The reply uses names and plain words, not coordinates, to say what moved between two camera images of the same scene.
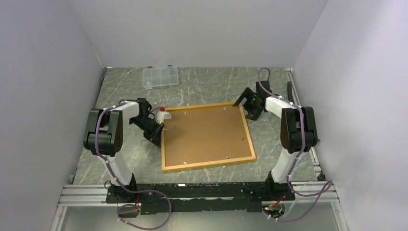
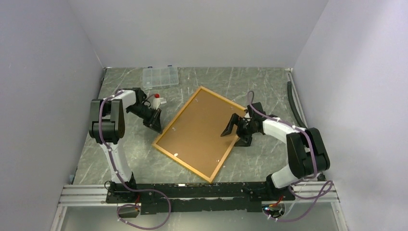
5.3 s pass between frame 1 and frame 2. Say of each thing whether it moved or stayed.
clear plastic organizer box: stayed
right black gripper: moved
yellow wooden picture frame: moved
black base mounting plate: stayed
